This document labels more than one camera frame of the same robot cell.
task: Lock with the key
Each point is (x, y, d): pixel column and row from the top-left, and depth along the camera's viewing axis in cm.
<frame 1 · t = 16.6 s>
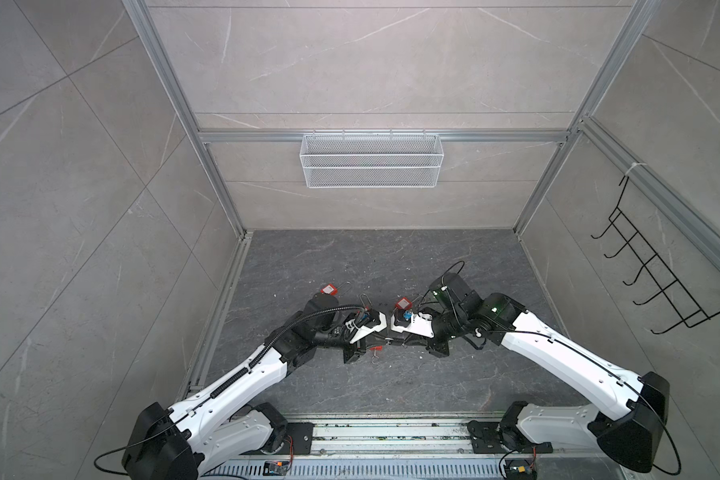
left hand: (383, 332, 71), fingers closed
right hand: (409, 334, 73), fingers closed
red padlock right: (404, 303, 100), on the table

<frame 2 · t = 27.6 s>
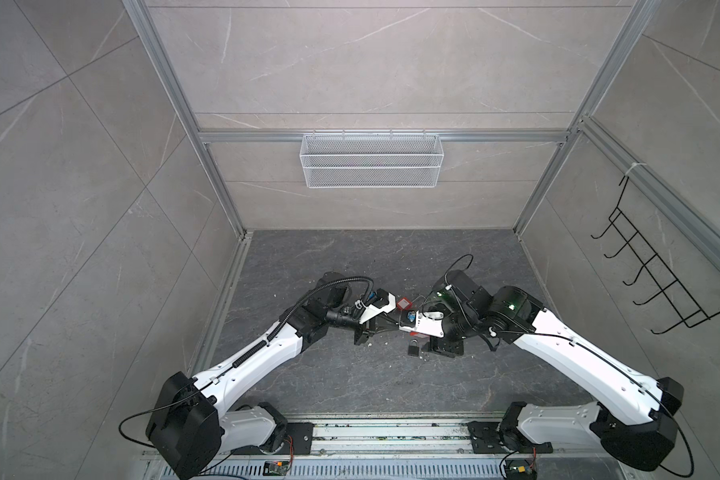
left hand: (396, 318, 70), fingers closed
right hand: (426, 328, 70), fingers open
the named things where they were.

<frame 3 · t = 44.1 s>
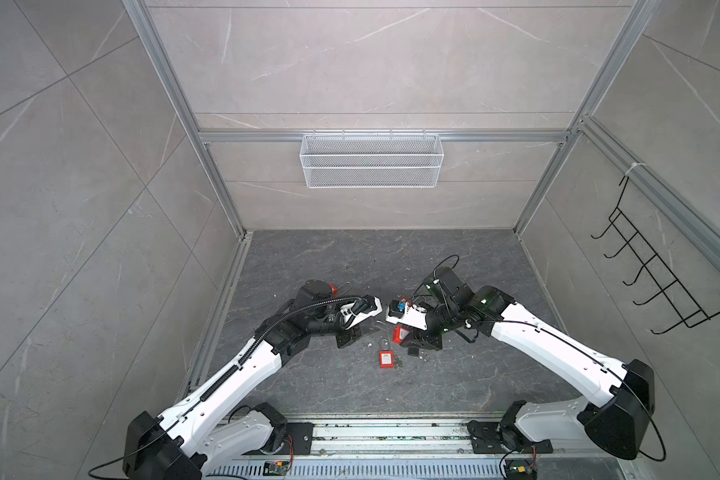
left hand: (372, 311, 72), fingers open
right hand: (404, 329, 74), fingers open
red padlock far left: (386, 356, 87), point 2 cm above the table
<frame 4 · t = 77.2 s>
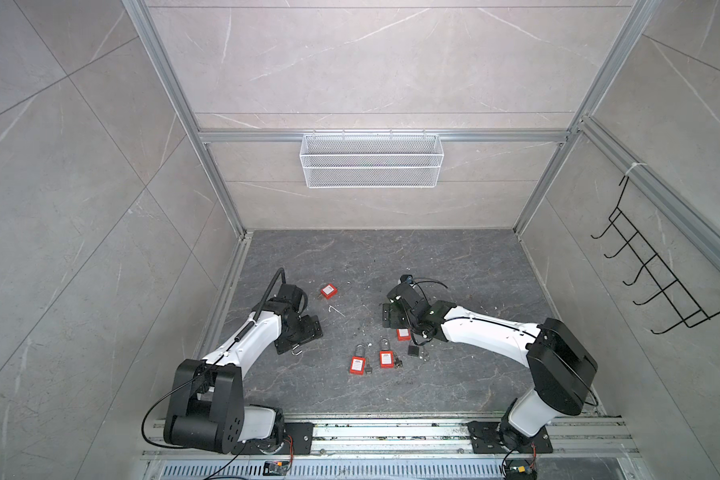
left hand: (307, 331, 88), fingers open
right hand: (393, 310, 89), fingers open
red padlock centre: (358, 361, 86), point 2 cm above the table
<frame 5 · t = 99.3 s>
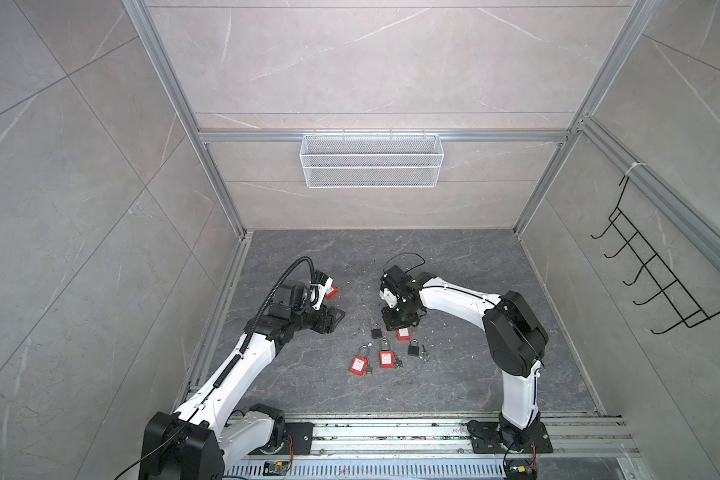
left hand: (333, 304, 81), fingers open
right hand: (389, 324, 92), fingers closed
small black padlock: (376, 333, 94), on the table
